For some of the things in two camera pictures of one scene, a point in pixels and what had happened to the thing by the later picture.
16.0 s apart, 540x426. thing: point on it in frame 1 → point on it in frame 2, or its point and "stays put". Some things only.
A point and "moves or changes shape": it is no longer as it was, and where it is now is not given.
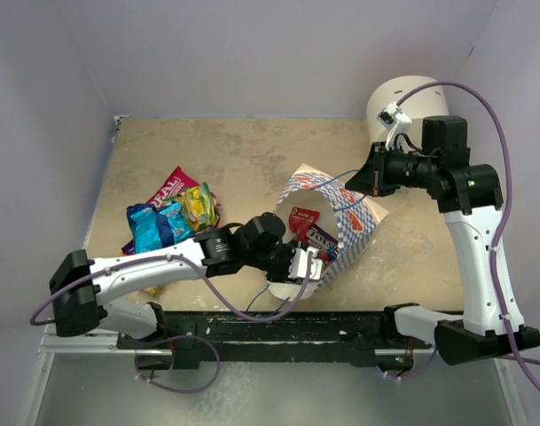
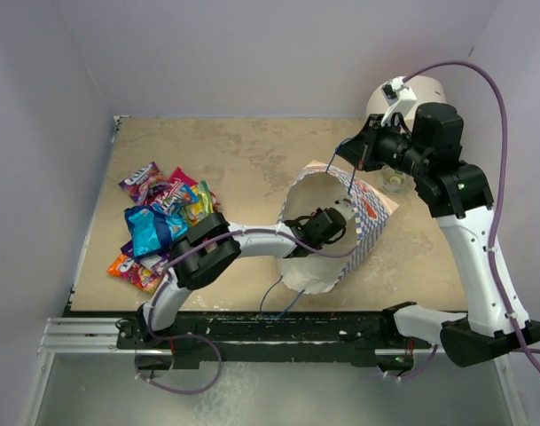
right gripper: x=372 y=178 → x=362 y=149
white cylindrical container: x=427 y=102 stays put
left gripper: x=284 y=275 → x=317 y=212
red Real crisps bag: x=176 y=184 stays put
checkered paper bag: x=348 y=216 moves or changes shape
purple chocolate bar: x=129 y=248 stays put
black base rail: x=194 y=336 stays put
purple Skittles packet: x=321 y=240 → x=147 y=186
